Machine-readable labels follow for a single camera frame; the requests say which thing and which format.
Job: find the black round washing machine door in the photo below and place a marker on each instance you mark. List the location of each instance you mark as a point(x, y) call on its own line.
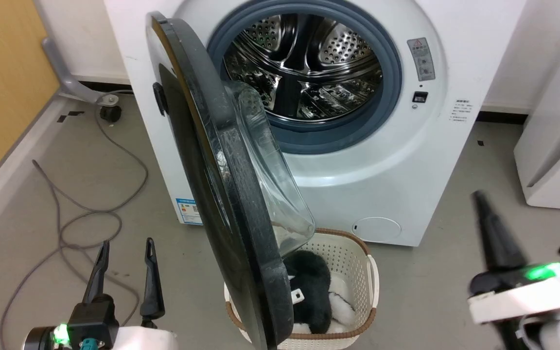
point(212, 194)

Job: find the white front-load washing machine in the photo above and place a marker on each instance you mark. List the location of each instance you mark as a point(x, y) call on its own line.
point(387, 180)

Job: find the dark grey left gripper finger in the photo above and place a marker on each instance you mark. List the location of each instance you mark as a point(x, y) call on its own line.
point(152, 282)
point(98, 272)

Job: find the white cabinet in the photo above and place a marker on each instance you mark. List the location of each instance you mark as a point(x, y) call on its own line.
point(557, 146)

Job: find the black garment in basket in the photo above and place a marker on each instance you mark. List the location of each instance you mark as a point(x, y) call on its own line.
point(311, 291)

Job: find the white perforated laundry basket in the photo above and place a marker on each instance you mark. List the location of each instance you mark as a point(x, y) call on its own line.
point(353, 257)

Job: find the steel washing machine drum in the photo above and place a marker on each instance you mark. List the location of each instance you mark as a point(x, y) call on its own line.
point(309, 63)

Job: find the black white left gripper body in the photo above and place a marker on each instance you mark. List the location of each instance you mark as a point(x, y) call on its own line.
point(93, 318)

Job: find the blue energy label sticker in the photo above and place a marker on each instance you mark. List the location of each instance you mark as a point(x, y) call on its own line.
point(188, 212)

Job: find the wooden partition panel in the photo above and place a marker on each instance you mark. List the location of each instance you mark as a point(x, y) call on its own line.
point(3, 82)

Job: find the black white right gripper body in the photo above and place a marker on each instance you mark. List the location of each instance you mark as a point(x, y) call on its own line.
point(523, 299)

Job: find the grey metal stand leg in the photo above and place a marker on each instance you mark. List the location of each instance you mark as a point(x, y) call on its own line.
point(61, 78)

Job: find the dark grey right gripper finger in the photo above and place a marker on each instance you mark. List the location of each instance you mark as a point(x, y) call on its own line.
point(498, 238)

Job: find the grey warning label sticker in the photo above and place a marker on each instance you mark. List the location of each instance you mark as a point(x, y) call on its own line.
point(421, 59)

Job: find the black caster wheel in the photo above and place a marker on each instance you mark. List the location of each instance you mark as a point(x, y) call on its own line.
point(111, 113)

